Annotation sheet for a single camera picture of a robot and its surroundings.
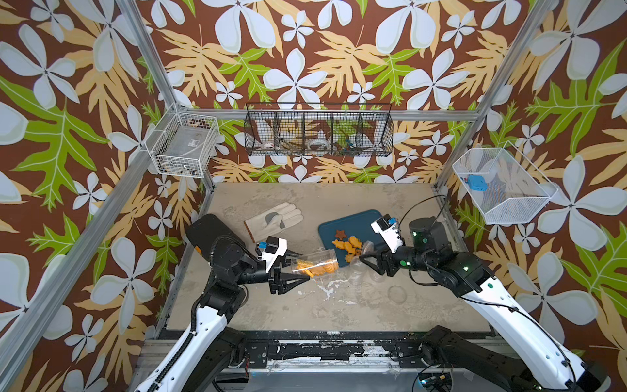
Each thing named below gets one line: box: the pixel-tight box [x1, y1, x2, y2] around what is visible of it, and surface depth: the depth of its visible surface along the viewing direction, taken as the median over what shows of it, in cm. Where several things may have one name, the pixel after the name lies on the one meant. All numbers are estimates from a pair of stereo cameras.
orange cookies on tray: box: [331, 229, 364, 263], surface depth 100 cm
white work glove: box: [244, 201, 304, 244], surface depth 109 cm
